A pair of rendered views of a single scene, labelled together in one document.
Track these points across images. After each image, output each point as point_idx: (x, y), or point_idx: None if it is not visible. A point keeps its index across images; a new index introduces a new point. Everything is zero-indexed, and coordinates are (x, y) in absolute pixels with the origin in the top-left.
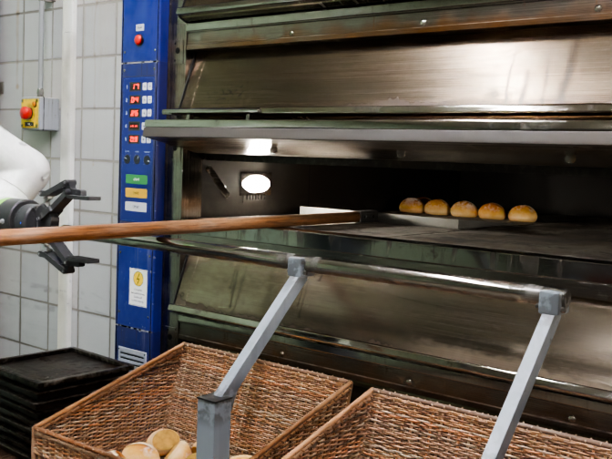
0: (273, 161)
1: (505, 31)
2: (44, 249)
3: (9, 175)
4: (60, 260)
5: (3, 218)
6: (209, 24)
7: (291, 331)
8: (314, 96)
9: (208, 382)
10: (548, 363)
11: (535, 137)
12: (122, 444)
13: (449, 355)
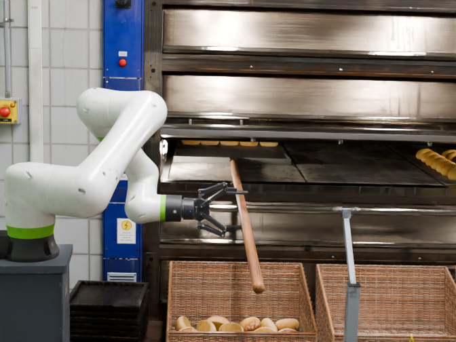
0: (220, 140)
1: (382, 77)
2: (202, 224)
3: (150, 180)
4: (214, 229)
5: (175, 210)
6: (184, 55)
7: (264, 241)
8: (272, 106)
9: (199, 281)
10: (410, 236)
11: (427, 138)
12: (146, 334)
13: (361, 240)
